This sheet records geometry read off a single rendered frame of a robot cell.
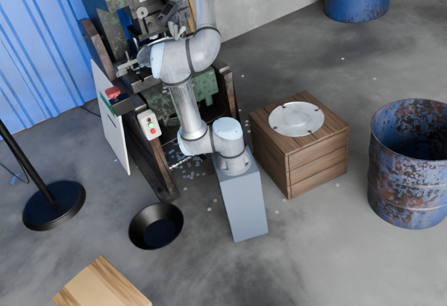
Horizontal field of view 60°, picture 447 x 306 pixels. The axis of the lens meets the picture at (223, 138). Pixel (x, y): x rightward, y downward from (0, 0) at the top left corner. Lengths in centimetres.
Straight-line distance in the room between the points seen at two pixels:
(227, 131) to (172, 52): 42
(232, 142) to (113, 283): 73
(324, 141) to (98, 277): 121
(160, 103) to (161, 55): 69
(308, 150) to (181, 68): 90
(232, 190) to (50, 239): 116
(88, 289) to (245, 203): 74
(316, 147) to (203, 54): 91
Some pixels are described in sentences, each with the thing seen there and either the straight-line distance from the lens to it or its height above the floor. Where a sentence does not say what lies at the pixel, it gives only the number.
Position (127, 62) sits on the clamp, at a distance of 208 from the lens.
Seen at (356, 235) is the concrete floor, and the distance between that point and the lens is 203.
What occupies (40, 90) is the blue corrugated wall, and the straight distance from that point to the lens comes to 326.
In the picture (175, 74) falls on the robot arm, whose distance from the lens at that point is 134.
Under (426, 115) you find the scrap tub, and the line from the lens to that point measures 209.
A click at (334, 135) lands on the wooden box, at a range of 202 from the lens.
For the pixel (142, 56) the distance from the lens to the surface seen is 204.
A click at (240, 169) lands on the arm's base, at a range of 167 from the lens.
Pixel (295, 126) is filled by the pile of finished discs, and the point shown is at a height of 35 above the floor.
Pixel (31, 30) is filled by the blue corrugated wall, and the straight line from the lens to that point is 313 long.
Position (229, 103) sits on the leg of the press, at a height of 44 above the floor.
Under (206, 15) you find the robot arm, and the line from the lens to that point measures 142.
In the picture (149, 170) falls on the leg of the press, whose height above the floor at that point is 3.
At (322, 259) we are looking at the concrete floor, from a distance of 194.
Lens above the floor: 165
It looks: 40 degrees down
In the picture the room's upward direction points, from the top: 12 degrees counter-clockwise
